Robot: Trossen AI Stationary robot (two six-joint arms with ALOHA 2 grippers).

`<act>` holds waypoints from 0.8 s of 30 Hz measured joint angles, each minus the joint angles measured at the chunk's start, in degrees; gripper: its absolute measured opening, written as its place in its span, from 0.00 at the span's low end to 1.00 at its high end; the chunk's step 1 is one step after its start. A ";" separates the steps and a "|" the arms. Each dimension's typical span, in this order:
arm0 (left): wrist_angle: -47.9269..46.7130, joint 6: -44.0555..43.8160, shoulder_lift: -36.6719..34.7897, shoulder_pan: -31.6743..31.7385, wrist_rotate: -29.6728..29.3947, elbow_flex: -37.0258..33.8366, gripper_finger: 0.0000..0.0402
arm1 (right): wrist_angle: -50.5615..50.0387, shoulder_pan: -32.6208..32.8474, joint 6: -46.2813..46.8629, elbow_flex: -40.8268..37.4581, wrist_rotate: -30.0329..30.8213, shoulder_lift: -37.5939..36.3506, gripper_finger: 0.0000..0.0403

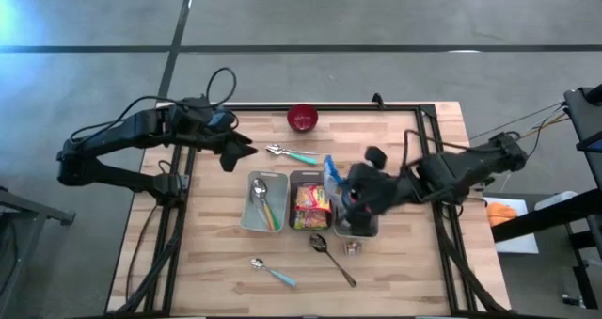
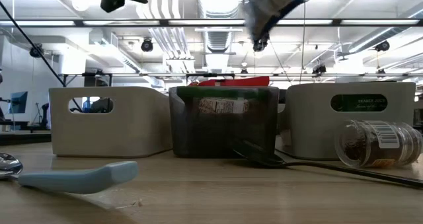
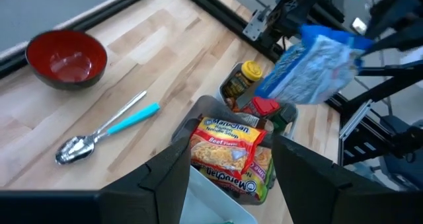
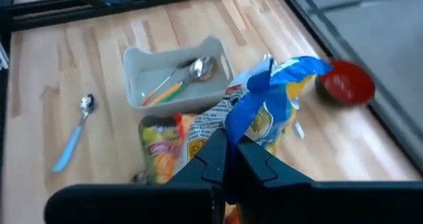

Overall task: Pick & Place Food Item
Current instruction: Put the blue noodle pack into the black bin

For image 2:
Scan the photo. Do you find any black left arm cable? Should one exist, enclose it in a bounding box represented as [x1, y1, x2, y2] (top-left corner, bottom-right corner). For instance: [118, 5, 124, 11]
[0, 0, 67, 88]

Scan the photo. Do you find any blue yellow snack packet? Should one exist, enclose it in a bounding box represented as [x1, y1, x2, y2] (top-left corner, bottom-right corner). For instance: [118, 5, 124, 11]
[243, 0, 307, 43]

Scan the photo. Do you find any small glass spice jar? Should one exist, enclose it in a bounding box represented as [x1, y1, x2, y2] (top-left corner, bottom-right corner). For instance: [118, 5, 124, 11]
[334, 119, 423, 168]

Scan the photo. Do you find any light grey plastic bin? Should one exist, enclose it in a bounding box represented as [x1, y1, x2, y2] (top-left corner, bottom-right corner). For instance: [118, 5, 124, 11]
[48, 86, 173, 158]
[284, 81, 416, 161]

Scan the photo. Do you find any light-blue-handled spoon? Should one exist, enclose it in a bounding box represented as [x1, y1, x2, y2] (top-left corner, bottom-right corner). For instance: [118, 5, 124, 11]
[0, 151, 139, 194]

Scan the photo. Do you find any silver ventilation duct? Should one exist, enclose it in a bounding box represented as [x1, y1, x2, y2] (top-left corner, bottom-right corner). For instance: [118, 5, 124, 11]
[198, 0, 245, 53]

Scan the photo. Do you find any blue computer monitor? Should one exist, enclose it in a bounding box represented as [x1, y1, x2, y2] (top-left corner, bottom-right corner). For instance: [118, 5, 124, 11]
[9, 91, 29, 114]

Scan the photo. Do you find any dark grey plastic bin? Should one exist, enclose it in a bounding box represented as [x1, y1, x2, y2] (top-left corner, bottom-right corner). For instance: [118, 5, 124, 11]
[168, 85, 280, 159]

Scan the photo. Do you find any black spoon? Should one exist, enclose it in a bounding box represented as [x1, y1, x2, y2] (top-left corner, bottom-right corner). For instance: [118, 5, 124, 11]
[231, 138, 423, 189]

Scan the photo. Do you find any black horizontal rail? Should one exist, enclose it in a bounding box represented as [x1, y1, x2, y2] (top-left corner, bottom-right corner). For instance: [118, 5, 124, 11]
[59, 72, 423, 78]

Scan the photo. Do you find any yellow-lidded spice jar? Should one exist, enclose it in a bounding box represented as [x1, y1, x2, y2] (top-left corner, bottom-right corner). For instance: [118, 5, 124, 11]
[330, 94, 388, 112]

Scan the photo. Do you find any black aluminium table frame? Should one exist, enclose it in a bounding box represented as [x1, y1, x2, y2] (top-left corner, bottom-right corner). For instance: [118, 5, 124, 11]
[0, 130, 52, 145]

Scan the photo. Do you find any black linear light bar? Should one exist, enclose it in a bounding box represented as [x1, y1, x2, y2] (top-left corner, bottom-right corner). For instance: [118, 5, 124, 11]
[0, 18, 423, 28]

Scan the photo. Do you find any red and white packet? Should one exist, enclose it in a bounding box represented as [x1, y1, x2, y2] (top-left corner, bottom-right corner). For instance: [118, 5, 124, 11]
[188, 75, 270, 87]

